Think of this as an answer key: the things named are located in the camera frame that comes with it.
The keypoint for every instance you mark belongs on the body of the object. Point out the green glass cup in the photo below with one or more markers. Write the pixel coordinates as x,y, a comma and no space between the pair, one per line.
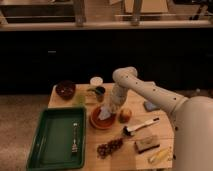
79,99

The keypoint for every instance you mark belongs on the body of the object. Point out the white cup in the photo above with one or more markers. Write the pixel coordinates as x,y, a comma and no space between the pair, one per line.
96,81

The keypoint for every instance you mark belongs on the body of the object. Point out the dark brown bowl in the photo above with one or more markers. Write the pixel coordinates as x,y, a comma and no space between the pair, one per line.
65,89

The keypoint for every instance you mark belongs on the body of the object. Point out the brown sponge block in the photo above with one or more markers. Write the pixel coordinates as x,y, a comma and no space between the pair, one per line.
147,143

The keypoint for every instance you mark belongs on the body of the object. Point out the bunch of dark grapes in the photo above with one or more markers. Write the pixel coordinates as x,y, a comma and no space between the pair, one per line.
109,148

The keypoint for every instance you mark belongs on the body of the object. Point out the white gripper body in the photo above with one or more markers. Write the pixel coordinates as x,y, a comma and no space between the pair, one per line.
118,97

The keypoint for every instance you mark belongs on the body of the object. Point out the apple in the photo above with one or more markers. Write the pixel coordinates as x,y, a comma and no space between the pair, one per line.
125,115

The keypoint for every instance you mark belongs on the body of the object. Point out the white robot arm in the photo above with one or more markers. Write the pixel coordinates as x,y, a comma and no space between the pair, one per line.
192,118

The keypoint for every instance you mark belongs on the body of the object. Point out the blue grey cloth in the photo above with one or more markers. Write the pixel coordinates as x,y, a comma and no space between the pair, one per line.
149,107

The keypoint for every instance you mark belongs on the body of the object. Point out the green plastic tray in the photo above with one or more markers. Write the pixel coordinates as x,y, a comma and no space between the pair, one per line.
52,142

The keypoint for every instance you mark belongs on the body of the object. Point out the grey towel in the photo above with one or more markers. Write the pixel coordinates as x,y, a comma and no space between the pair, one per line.
105,113

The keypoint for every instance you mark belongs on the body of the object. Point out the dark green mug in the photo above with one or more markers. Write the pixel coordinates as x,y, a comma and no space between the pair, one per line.
100,91

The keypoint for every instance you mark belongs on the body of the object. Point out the silver fork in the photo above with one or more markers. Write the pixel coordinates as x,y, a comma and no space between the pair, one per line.
74,144

